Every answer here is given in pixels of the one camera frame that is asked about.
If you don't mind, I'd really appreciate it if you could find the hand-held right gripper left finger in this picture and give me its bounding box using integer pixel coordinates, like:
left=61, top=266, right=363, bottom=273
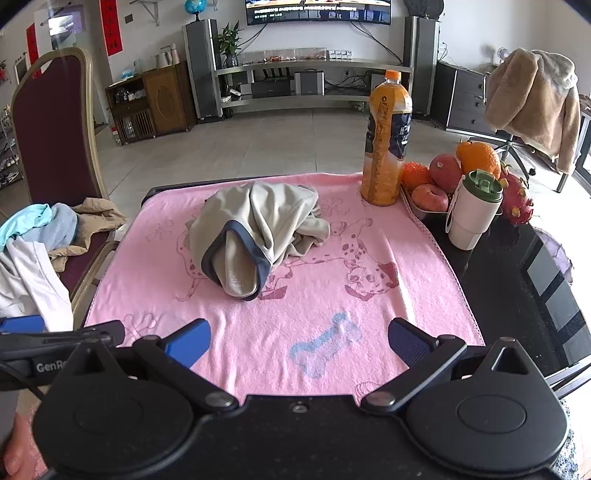
left=53, top=318, right=241, bottom=411

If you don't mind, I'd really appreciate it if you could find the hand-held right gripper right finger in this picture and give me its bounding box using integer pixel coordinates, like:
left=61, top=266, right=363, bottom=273
left=360, top=318, right=546, bottom=414

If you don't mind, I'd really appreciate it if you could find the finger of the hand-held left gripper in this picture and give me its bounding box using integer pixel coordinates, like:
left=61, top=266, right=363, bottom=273
left=0, top=315, right=45, bottom=334

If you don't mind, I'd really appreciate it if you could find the cream sweatshirt with navy trim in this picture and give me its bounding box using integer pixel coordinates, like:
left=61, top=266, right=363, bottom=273
left=185, top=181, right=331, bottom=302

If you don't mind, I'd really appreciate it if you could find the person's left hand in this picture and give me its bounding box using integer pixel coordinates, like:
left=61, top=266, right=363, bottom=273
left=0, top=408, right=49, bottom=480

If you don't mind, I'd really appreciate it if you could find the white garment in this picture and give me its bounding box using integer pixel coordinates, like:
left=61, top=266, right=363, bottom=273
left=0, top=240, right=75, bottom=333

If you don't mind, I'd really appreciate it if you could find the pink printed towel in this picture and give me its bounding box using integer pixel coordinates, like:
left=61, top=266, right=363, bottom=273
left=84, top=172, right=485, bottom=407

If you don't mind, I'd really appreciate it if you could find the teal cloth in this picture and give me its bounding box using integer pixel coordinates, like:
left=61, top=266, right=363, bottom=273
left=0, top=204, right=53, bottom=248

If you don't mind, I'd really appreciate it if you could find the metal fruit tray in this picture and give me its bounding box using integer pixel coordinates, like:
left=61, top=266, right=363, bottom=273
left=401, top=185, right=455, bottom=222

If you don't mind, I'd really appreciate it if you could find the tan garment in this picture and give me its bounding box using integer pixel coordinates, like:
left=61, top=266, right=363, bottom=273
left=48, top=198, right=127, bottom=274

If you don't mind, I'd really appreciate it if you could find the white tumbler with green lid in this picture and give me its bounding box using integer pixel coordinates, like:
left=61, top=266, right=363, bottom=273
left=446, top=169, right=504, bottom=251

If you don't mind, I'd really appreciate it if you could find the pale red apple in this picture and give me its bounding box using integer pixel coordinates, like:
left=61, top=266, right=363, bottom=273
left=411, top=184, right=450, bottom=213

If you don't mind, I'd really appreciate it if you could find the small tangerine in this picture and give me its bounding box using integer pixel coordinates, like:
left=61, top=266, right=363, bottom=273
left=402, top=161, right=433, bottom=193

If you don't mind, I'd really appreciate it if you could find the dark red apple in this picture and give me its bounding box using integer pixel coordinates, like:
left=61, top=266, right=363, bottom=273
left=429, top=154, right=464, bottom=195

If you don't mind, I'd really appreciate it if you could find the dragon fruit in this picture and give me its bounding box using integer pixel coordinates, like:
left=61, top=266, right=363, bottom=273
left=500, top=167, right=535, bottom=227

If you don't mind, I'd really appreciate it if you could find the large orange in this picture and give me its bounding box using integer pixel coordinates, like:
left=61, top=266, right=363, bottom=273
left=456, top=141, right=502, bottom=180

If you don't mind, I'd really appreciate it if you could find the maroon padded chair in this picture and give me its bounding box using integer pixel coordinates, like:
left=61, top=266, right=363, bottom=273
left=10, top=47, right=136, bottom=325

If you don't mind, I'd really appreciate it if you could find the orange juice bottle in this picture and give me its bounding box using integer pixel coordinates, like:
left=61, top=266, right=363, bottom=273
left=360, top=69, right=413, bottom=207

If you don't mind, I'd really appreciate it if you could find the wooden cabinet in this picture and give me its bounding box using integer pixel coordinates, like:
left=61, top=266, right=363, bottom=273
left=105, top=62, right=197, bottom=147

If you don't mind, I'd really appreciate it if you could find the black drawer cabinet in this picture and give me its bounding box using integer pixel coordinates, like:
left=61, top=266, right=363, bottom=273
left=431, top=60, right=500, bottom=136

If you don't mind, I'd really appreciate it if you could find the black media receiver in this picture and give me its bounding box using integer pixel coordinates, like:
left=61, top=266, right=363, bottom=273
left=252, top=79, right=296, bottom=99

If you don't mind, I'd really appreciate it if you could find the fluffy tan coat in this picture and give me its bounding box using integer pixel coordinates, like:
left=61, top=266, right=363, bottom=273
left=485, top=48, right=582, bottom=174

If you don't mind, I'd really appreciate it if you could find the grey tower speaker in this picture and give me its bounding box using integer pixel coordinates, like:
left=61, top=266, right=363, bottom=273
left=182, top=18, right=225, bottom=122
left=403, top=16, right=441, bottom=119

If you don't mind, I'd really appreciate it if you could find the silver box speaker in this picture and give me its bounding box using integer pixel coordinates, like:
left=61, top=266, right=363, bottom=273
left=294, top=71, right=325, bottom=97

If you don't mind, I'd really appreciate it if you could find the white kettle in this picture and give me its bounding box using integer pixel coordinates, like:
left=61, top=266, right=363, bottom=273
left=156, top=44, right=181, bottom=70

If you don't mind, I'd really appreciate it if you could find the grey TV stand shelf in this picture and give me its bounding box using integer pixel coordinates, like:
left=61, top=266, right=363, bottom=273
left=215, top=58, right=414, bottom=112

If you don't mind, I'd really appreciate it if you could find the potted green plant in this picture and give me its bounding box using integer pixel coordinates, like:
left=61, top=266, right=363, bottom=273
left=215, top=21, right=243, bottom=69

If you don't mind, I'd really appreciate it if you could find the red wall banner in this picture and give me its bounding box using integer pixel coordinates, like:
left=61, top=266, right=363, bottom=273
left=25, top=23, right=42, bottom=77
left=100, top=0, right=125, bottom=57

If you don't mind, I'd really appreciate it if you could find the white wall shelf bracket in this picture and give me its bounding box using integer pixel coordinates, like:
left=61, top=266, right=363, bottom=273
left=129, top=0, right=160, bottom=27

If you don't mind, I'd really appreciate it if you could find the wall television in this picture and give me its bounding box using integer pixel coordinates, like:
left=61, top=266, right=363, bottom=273
left=245, top=0, right=393, bottom=27

